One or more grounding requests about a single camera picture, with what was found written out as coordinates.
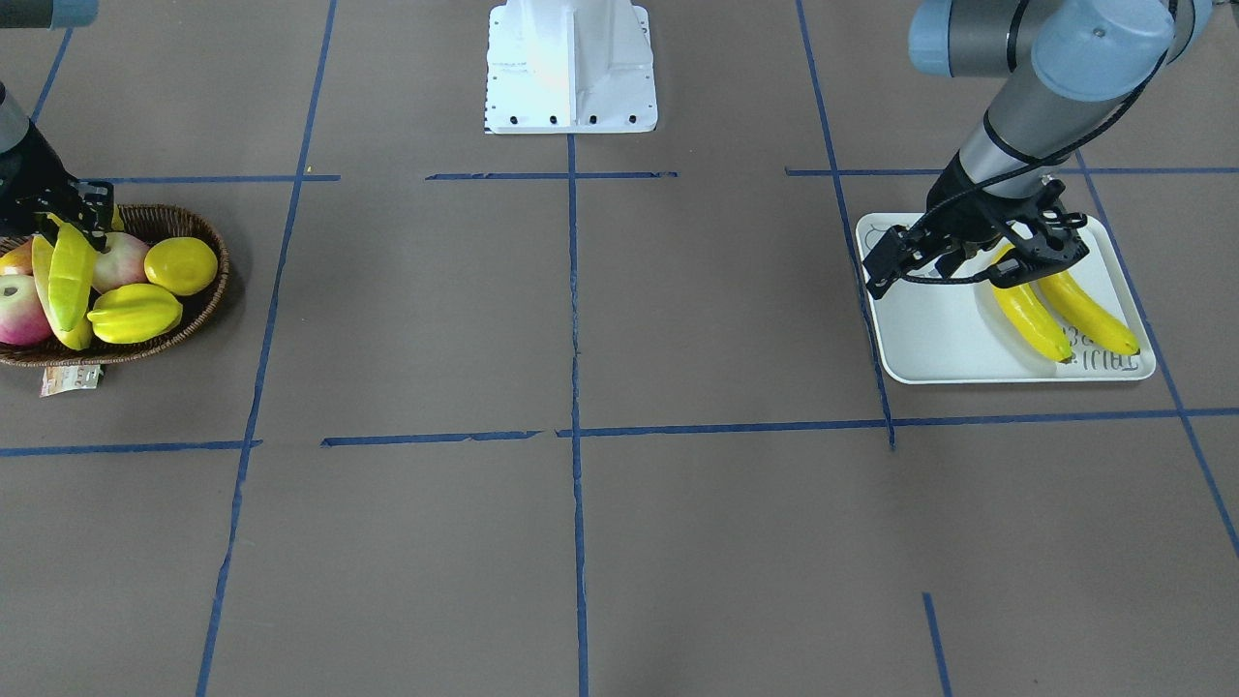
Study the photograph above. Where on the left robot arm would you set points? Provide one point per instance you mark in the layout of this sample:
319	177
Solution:
1070	70

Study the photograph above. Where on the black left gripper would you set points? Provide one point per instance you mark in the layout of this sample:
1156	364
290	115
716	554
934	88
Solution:
960	208

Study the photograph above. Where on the yellow starfruit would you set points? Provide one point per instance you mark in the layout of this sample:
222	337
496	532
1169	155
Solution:
134	314

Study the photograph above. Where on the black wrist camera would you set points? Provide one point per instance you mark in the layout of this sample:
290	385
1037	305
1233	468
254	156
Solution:
898	251

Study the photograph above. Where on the yellow banana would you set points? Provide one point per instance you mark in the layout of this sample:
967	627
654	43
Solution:
64	263
1033	322
1071	302

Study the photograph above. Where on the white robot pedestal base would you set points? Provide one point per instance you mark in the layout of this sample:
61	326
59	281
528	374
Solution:
570	67

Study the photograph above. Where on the red apple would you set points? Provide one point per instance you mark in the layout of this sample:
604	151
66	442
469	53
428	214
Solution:
23	320
121	263

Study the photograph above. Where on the yellow lemon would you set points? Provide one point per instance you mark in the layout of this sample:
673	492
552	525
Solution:
182	265

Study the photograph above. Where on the white rectangular plate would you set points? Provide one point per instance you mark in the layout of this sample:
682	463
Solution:
958	334

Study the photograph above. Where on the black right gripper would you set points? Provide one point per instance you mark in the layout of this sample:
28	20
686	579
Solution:
27	174

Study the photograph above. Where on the brown wicker basket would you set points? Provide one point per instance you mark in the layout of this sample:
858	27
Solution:
152	223

